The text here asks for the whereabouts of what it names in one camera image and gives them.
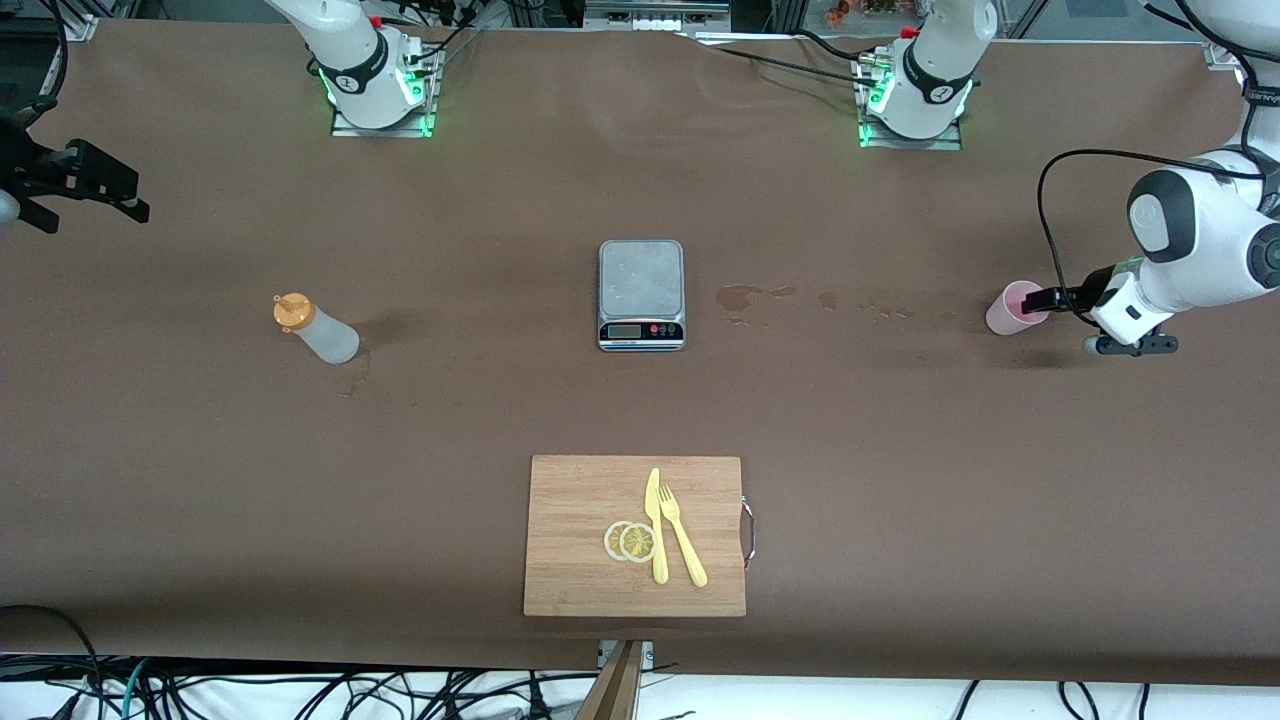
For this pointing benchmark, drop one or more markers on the yellow plastic knife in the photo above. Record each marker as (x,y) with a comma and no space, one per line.
(655,520)

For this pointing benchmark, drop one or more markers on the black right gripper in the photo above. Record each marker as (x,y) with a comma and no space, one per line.
(25,168)

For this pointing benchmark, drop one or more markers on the yellow plastic fork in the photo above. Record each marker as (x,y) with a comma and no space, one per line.
(685,548)

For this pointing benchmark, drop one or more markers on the translucent sauce bottle orange cap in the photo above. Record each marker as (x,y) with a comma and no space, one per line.
(320,332)

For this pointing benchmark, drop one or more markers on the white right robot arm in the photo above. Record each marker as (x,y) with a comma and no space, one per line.
(350,60)

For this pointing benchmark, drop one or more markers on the pink plastic cup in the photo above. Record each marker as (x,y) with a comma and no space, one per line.
(1005,312)

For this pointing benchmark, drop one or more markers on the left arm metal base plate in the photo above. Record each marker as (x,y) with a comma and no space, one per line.
(910,143)

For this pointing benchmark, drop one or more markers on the silver digital kitchen scale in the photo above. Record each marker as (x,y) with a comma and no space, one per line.
(640,290)

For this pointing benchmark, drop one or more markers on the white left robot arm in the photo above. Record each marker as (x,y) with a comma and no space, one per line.
(1200,240)

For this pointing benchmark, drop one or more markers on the wooden post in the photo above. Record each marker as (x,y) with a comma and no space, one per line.
(615,690)

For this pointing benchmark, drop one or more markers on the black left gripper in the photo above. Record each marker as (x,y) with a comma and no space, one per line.
(1083,297)

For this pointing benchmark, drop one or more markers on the wooden cutting board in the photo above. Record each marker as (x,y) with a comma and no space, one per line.
(590,540)

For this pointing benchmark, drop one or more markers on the brown table cover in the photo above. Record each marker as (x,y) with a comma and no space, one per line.
(200,500)

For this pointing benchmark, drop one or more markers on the lemon slice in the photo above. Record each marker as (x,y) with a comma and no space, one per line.
(612,540)
(638,542)

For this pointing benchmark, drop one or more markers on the grey power strip box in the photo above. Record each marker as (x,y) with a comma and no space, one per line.
(660,20)

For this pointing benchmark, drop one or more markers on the metal table bracket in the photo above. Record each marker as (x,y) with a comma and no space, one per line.
(648,652)

